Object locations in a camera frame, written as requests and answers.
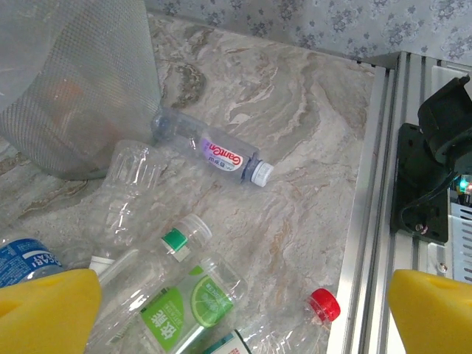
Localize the clear ribbed crushed bottle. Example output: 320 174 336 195
99 139 174 251

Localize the small clear bottle red cap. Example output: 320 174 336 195
239 287 341 354

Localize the grey slotted cable duct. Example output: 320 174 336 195
448 198 472 285

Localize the thin aluminium table edge beam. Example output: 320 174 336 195
339 51 401 354

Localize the small controller board with LED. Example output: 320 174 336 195
451 173 472 204

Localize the translucent plastic bin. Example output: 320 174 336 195
0 0 162 181

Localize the clear bottle green cap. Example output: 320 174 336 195
160 227 192 263

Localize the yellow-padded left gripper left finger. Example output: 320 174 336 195
0 268 103 354

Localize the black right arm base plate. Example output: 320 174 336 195
389 122 451 243

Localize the green lime label bottle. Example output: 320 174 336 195
139 257 249 354

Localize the clear bottle purple Ganten label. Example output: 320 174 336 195
150 106 274 188

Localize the red and white label bottle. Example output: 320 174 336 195
201 329 254 354

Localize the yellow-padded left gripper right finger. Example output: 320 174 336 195
389 268 472 354

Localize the blue Pocari label bottle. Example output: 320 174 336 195
0 237 63 288

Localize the wide aluminium slotted beam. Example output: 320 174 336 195
396 51 458 354

